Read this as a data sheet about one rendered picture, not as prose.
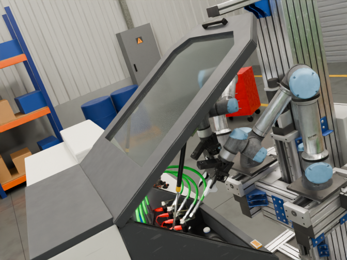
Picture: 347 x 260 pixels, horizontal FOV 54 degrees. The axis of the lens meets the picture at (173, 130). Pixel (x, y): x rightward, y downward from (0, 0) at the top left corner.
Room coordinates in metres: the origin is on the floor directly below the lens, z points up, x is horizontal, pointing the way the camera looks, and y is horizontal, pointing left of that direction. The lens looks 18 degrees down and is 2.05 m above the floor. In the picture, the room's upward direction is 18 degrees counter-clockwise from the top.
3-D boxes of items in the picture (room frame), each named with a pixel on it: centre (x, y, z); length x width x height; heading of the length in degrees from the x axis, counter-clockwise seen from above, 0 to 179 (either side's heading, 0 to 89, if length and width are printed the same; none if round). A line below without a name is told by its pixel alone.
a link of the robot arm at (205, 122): (1.67, -0.15, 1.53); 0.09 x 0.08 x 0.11; 159
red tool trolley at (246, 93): (5.74, -1.20, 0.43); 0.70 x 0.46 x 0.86; 50
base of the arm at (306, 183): (1.52, -0.62, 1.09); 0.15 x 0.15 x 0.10
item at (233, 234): (1.53, -0.12, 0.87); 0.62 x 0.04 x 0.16; 20
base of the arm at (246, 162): (1.97, -0.42, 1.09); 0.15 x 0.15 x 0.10
